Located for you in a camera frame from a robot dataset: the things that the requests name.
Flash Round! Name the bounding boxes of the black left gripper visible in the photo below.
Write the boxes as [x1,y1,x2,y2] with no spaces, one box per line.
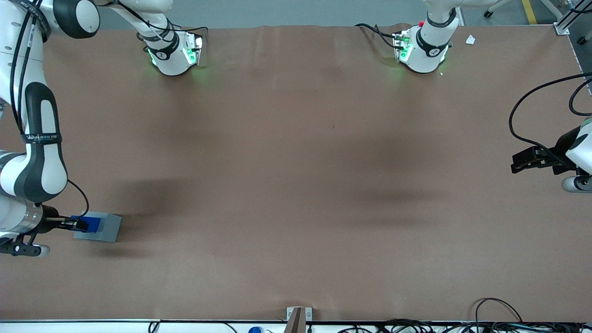
[511,128,581,176]

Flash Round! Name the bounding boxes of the gray camera mount bracket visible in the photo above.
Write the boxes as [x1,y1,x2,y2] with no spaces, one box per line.
[286,306,313,333]

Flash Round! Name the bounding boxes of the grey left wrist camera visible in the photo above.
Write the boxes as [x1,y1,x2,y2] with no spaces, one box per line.
[561,174,592,194]

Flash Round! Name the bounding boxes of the black right base cable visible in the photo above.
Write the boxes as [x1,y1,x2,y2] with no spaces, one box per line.
[106,0,209,44]

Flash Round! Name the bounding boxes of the black base cable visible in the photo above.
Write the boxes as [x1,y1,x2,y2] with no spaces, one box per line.
[354,23,401,49]
[106,0,209,44]

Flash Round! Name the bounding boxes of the black looped cable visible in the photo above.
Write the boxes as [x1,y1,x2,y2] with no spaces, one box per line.
[474,297,524,324]

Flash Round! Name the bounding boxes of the white table edge rail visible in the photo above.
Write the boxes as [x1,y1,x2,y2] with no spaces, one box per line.
[0,320,592,333]

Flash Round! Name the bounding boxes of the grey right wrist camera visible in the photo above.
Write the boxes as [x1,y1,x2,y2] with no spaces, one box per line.
[0,233,51,258]

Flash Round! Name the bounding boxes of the gray square base block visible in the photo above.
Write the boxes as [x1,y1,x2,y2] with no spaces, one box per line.
[73,211,123,244]

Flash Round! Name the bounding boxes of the short black left arm cable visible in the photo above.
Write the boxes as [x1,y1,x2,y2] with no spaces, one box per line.
[568,78,592,117]

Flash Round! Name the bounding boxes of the brown table cover sheet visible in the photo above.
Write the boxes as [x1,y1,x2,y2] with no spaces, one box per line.
[0,23,592,323]

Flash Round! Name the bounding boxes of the blue plastic part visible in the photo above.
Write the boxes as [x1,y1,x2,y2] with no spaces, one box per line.
[70,214,101,233]

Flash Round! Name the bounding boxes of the black left base cable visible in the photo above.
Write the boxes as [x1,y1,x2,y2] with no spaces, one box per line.
[354,23,401,49]

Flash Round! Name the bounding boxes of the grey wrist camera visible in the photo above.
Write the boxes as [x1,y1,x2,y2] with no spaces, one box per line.
[0,233,51,258]
[561,174,592,194]

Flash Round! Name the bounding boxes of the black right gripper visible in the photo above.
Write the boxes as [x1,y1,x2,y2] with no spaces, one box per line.
[41,204,89,235]

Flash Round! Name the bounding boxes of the aluminium frame profile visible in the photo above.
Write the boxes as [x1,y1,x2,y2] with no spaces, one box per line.
[554,0,592,36]

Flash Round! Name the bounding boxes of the black cable bundle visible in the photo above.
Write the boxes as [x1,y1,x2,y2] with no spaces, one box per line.
[337,318,592,333]

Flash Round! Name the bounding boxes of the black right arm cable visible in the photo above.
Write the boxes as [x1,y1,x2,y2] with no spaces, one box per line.
[9,0,90,219]

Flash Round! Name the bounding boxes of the long black left arm cable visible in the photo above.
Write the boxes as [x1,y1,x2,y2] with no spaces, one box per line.
[508,72,592,160]

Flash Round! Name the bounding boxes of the white cart legs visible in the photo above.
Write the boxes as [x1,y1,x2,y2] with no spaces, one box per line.
[483,0,564,19]

